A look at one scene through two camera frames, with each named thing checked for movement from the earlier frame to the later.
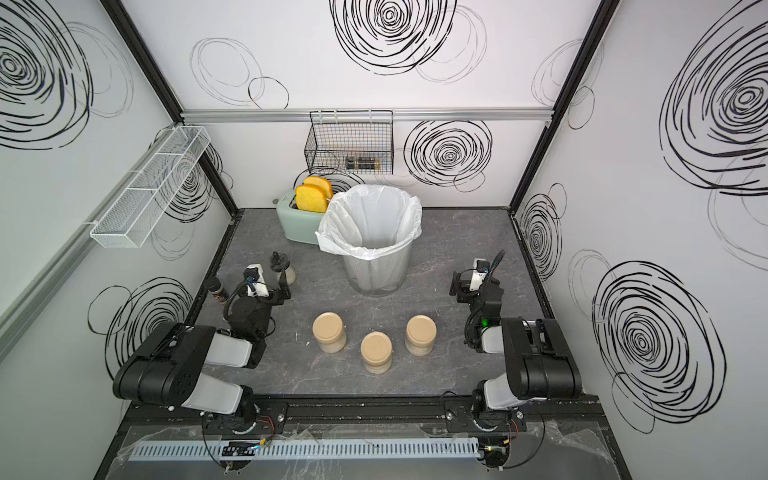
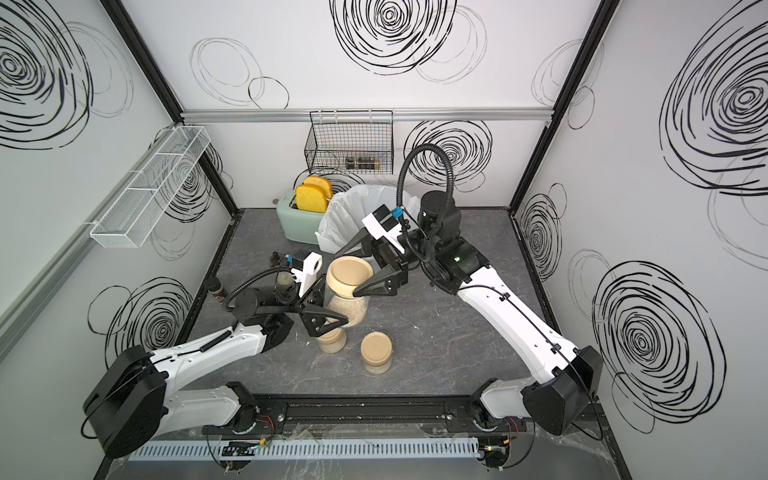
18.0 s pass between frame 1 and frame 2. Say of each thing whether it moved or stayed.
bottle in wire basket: stayed
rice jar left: stayed
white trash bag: stayed
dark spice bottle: stayed
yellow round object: stayed
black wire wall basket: stayed
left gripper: moved
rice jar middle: stayed
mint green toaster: stayed
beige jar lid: moved
